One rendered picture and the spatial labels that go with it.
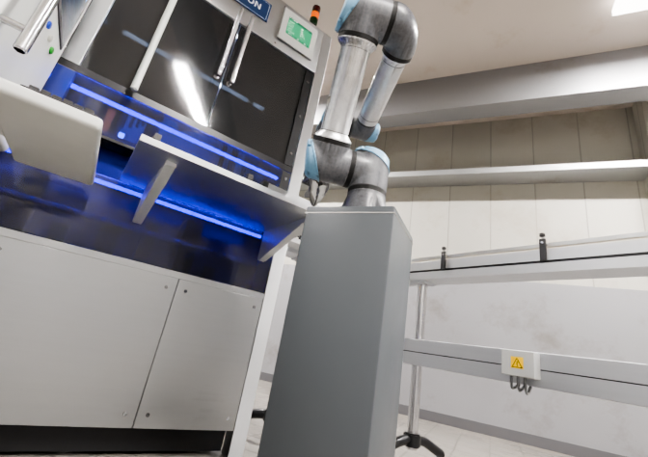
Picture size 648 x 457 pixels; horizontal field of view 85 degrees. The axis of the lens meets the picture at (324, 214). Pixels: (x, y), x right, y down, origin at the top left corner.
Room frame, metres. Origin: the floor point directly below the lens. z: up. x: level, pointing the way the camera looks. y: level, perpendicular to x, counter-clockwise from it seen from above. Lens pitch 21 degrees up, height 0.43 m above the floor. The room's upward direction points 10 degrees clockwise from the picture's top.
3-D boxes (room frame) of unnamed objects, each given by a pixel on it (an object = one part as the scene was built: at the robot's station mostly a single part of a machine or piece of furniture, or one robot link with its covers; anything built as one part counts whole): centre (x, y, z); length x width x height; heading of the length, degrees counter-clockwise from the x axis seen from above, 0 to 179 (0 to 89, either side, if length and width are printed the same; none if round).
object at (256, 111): (1.43, 0.38, 1.50); 0.43 x 0.01 x 0.59; 123
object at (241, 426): (1.58, 0.18, 1.05); 0.07 x 0.06 x 2.10; 33
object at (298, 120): (1.52, 0.21, 1.40); 0.05 x 0.01 x 0.80; 123
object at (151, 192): (1.09, 0.56, 0.79); 0.34 x 0.03 x 0.13; 33
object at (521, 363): (1.38, -0.82, 0.50); 0.12 x 0.05 x 0.09; 33
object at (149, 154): (1.24, 0.36, 0.87); 0.70 x 0.48 x 0.02; 123
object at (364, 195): (0.97, -0.12, 0.84); 0.15 x 0.15 x 0.10
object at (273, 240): (1.36, 0.14, 0.79); 0.34 x 0.03 x 0.13; 33
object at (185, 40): (1.18, 0.76, 1.50); 0.47 x 0.01 x 0.59; 123
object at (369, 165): (0.97, -0.11, 0.96); 0.13 x 0.12 x 0.14; 98
